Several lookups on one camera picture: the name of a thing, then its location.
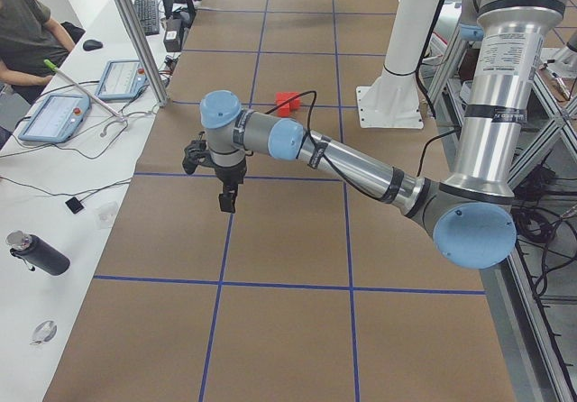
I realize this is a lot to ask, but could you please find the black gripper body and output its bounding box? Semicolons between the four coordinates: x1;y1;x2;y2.
215;161;247;185

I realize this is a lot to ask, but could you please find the red block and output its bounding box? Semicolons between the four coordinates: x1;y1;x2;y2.
277;104;291;118
289;97;301;112
275;92;297;105

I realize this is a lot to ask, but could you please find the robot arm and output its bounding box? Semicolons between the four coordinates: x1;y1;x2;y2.
197;0;568;269

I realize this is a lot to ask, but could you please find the clear plastic packet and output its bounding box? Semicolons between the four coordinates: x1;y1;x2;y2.
96;201;119;229

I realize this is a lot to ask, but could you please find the brown paper table mat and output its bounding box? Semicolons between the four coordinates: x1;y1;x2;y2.
45;0;515;401

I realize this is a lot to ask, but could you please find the far teach pendant tablet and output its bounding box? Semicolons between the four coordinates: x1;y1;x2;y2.
96;59;148;102

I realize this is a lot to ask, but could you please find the teach pendant tablet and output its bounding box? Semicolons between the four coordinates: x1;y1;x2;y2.
18;94;91;143
96;59;148;102

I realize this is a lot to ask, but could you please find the small black square pad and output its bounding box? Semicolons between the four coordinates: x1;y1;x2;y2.
65;196;85;215

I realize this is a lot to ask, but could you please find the black power adapter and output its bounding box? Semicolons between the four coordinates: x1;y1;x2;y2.
163;18;183;52

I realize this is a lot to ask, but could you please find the near teach pendant tablet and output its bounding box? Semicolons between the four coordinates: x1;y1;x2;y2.
18;94;91;143

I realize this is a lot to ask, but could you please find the black keyboard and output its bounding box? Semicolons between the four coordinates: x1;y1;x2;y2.
133;0;160;36

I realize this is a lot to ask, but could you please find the black computer mouse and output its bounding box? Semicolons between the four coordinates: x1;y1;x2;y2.
82;39;104;51

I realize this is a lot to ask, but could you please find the black water bottle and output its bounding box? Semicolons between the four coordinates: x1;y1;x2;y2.
6;231;70;276

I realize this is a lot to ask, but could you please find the green tipped metal rod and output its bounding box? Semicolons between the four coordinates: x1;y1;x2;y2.
43;59;127;123

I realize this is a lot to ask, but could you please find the seated person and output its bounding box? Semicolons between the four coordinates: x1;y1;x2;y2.
1;0;75;104

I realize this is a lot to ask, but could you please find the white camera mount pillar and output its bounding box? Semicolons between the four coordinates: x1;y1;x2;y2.
356;0;444;130

